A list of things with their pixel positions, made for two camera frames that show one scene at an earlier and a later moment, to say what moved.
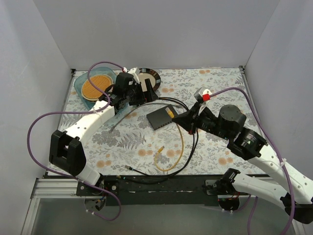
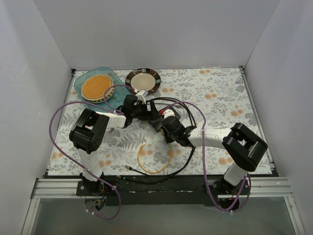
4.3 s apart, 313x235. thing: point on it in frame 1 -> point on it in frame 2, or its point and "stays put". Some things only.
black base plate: (151, 190) stays put
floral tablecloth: (185, 130) stays put
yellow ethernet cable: (170, 114) -> (151, 172)
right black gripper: (194, 120) -> (163, 123)
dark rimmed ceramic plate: (147, 73) stays put
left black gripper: (141, 90) -> (148, 110)
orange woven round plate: (100, 81) stays put
